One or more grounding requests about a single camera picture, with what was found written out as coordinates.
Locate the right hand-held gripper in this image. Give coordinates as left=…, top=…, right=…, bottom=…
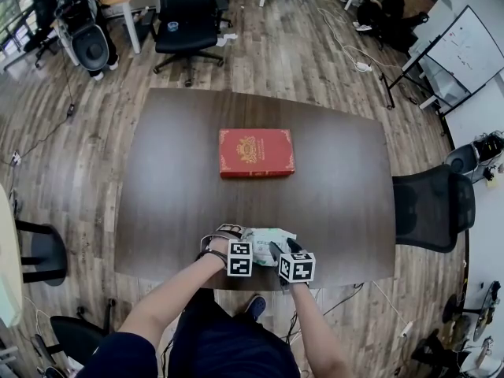
left=269, top=237, right=317, bottom=291

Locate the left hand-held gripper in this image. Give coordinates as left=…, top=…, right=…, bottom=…
left=200, top=223, right=255, bottom=278

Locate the white wet wipe pack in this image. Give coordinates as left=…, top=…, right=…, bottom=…
left=247, top=227, right=298, bottom=268

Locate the person's right forearm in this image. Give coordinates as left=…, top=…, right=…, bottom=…
left=289, top=281, right=351, bottom=378

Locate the person's left forearm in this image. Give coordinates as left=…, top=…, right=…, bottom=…
left=117, top=252, right=228, bottom=354

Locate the person's right shoe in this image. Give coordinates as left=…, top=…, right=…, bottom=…
left=243, top=294, right=268, bottom=323

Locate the person's dark clothing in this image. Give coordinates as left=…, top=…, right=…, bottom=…
left=76, top=289, right=302, bottom=378

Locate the red hardcover book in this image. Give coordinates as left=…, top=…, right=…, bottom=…
left=218, top=128, right=296, bottom=180

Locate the black mesh office chair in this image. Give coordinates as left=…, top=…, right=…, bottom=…
left=392, top=164, right=476, bottom=254

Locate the grey backpack device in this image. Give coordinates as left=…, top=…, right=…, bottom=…
left=443, top=130, right=504, bottom=185

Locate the white paper scrap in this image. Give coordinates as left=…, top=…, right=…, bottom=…
left=215, top=32, right=239, bottom=48

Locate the round beige table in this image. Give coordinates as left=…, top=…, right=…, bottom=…
left=0, top=183, right=69, bottom=329

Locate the pale green box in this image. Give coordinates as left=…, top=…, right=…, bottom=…
left=0, top=280, right=24, bottom=328

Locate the black office chair with headrest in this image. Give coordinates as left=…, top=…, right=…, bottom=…
left=152, top=0, right=234, bottom=88

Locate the whiteboard on black stand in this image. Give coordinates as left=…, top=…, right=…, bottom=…
left=380, top=5, right=504, bottom=117

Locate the black swivel office chair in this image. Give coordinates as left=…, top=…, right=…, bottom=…
left=22, top=0, right=61, bottom=69

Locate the window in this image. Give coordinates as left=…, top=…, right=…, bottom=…
left=0, top=0, right=39, bottom=61

